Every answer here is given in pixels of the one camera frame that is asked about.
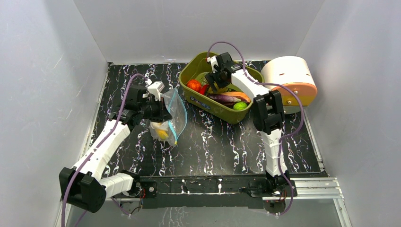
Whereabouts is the white orange cylindrical container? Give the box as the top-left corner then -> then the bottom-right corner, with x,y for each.
261,56 -> 318,114

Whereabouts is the green toy lime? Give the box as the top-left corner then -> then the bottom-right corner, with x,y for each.
233,102 -> 248,110

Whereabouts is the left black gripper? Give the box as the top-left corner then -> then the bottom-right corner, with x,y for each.
139,97 -> 173,123

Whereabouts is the orange toy papaya slice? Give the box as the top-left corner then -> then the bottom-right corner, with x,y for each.
221,91 -> 251,103

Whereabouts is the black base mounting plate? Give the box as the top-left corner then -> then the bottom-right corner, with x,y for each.
140,174 -> 266,209

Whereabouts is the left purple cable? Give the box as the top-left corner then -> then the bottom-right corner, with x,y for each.
60,73 -> 149,227

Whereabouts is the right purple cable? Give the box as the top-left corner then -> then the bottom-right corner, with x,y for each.
207,41 -> 305,217

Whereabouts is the red toy chili pepper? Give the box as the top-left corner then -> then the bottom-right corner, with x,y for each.
199,84 -> 209,96

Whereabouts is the purple cable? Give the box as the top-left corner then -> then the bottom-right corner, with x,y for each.
207,41 -> 305,217
60,73 -> 149,227

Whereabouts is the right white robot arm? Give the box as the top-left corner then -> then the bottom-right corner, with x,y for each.
206,52 -> 295,197

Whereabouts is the yellow toy banana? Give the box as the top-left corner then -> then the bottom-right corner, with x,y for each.
157,130 -> 169,140

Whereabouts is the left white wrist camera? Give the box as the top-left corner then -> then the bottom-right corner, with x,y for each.
145,79 -> 165,101

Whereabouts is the clear zip top bag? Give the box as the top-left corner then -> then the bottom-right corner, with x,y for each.
149,88 -> 188,147

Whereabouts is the olive green plastic basket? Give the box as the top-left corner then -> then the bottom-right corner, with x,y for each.
178,52 -> 252,124

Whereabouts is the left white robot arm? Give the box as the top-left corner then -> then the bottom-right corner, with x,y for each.
59,81 -> 172,213

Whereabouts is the red orange toy tomato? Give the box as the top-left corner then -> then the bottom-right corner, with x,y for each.
187,79 -> 202,92

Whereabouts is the purple toy eggplant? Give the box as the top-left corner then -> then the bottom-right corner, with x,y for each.
207,94 -> 242,104

